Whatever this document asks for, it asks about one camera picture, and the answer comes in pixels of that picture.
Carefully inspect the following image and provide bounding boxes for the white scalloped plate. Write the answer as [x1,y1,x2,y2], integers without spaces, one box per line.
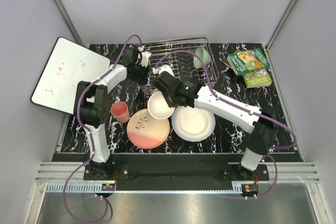
[171,106,216,142]

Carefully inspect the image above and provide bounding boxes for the pink plastic cup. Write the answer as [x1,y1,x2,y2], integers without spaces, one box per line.
[110,102,130,123]

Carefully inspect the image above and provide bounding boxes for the white dry-erase board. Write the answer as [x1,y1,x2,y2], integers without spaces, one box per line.
[30,37,110,114]

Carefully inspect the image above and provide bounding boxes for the white and orange bowl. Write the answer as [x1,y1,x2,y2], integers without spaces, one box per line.
[147,91,175,120]

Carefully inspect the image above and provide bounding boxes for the upper green book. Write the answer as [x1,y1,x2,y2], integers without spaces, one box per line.
[227,48,270,76]

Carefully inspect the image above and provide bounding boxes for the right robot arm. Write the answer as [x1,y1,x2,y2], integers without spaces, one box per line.
[153,69,278,180]

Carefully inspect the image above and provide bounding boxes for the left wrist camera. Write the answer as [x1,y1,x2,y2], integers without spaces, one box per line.
[140,51,152,67]

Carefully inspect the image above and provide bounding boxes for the lower green book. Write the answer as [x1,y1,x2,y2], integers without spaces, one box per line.
[243,69,272,88]

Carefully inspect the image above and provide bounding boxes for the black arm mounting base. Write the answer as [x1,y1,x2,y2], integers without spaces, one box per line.
[83,153,269,193]

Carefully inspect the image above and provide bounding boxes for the green book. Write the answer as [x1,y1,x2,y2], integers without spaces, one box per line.
[243,69,272,88]
[227,48,270,76]

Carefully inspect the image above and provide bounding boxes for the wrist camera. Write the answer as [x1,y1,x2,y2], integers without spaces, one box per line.
[140,51,152,67]
[152,65,174,77]

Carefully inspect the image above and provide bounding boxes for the pink plate with twig motif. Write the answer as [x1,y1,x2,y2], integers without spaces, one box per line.
[127,109,170,150]

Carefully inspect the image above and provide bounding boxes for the chrome wire dish rack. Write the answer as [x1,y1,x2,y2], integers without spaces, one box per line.
[144,37,219,87]

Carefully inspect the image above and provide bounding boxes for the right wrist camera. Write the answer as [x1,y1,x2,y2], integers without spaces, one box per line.
[152,65,174,77]

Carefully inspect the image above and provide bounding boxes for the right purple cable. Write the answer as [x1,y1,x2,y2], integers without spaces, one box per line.
[154,50,297,200]

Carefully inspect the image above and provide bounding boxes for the pale green bowl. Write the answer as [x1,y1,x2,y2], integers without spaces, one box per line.
[193,47,211,69]

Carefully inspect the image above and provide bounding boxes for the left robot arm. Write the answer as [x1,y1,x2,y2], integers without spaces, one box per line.
[74,47,152,180]

